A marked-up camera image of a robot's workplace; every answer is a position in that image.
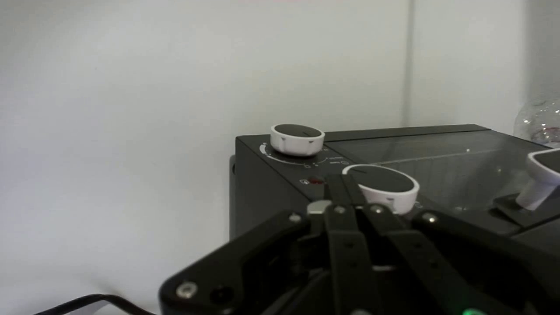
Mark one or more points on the white rimmed black oven knob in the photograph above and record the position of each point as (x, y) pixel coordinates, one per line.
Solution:
(297, 138)

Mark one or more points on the dark grey toaster oven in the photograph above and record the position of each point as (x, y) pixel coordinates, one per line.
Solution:
(264, 185)

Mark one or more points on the white container at right edge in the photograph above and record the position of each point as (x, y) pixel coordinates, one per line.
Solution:
(540, 184)

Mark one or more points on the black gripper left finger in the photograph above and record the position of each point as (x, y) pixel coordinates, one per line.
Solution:
(342, 255)

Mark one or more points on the white cup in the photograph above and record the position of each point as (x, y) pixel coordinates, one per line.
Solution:
(383, 185)

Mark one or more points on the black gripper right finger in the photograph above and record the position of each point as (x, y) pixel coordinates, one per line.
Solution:
(444, 262)

